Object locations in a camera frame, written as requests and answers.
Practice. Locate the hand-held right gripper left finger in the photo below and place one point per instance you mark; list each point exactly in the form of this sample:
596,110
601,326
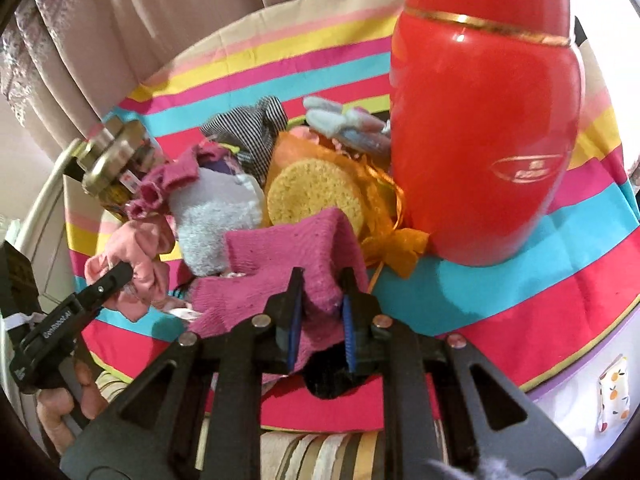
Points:
295,325

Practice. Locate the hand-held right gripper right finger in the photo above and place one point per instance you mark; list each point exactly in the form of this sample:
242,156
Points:
350,340

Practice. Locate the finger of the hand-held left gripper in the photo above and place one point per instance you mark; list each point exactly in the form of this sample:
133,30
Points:
107,285

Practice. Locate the pink scrunchie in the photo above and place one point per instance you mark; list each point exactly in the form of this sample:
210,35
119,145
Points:
145,255

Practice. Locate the magenta knitted cloth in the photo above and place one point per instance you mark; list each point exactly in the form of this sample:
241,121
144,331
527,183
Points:
280,255

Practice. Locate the purple and white box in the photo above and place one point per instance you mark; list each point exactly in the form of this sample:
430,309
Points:
570,400

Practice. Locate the person's left hand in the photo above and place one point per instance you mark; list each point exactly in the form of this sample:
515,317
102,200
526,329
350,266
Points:
65,402

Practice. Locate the white cabinet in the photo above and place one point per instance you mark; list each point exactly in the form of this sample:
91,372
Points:
35,230

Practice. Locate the orange mesh bag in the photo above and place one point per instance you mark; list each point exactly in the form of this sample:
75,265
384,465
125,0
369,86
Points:
395,250

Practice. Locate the striped cushion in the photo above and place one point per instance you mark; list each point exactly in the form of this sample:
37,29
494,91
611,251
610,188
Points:
320,455

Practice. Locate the white fluffy sock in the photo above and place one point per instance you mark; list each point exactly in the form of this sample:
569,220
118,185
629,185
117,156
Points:
210,220

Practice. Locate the glass jar with metal lid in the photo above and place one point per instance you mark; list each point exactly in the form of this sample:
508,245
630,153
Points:
112,160

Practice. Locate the magenta ruffled cloth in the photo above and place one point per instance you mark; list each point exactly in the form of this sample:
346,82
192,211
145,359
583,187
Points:
175,172

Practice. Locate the yellow round sponge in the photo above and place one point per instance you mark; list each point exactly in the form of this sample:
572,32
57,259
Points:
310,190

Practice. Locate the striped colourful tablecloth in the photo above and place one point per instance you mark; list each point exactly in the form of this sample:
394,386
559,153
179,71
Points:
500,310

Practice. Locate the grey checked cloth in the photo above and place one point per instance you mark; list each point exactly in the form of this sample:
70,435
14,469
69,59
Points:
245,130

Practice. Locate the red thermos flask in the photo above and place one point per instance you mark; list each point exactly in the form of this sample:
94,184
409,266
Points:
480,125

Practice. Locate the fruit print cloth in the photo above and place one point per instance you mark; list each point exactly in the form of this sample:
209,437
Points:
614,395

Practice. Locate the plain beige curtain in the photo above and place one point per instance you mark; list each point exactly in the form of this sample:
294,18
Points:
175,15

